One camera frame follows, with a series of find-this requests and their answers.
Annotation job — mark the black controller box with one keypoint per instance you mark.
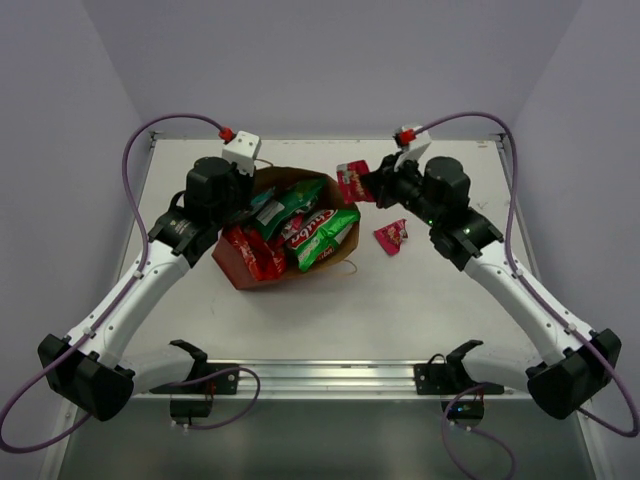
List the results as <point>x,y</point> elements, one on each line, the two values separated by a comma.
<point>469,412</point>
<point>187,409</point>

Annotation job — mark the green Chuba chips bag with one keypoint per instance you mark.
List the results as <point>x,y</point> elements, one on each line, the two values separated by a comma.
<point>320,235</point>

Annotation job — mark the pink candy packet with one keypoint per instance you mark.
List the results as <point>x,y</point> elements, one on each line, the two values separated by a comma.
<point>392,236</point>
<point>351,186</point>

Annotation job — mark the teal snack packet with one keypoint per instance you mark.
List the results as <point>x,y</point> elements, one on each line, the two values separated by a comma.
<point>261,199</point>

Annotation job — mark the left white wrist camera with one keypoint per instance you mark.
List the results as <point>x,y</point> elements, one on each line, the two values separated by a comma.
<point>243,151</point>

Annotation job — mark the right black base bracket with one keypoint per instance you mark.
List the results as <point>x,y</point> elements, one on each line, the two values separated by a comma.
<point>442,375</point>

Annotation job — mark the left black base bracket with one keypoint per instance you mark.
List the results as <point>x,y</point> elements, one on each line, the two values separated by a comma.
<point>225,384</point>

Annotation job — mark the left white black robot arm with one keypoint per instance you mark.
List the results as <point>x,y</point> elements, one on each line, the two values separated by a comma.
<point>87,366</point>

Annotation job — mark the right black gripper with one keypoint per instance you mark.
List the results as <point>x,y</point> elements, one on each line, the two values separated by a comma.
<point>387,175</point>

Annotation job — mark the aluminium mounting rail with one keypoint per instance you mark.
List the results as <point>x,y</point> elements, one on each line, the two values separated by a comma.
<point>320,377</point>

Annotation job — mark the red brown paper bag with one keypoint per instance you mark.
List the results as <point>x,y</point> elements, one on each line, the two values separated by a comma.
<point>231,262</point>

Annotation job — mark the left black controller box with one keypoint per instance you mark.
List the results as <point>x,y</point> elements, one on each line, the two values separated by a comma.
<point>187,409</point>

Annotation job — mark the right black controller box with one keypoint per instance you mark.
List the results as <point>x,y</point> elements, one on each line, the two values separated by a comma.
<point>469,412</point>

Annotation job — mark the red gummy candy bag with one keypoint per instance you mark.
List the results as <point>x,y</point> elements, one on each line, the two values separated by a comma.
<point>264,263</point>

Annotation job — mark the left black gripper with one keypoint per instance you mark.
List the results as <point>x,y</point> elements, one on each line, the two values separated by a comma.
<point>240,215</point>

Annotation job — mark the black base bracket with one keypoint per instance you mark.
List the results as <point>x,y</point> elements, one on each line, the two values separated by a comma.
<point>225,384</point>
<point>442,375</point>

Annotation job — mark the dark green chips bag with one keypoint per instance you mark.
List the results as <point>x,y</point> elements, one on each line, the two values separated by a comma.
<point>298,199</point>

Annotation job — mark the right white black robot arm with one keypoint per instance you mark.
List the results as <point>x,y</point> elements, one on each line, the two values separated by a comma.
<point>571,360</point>

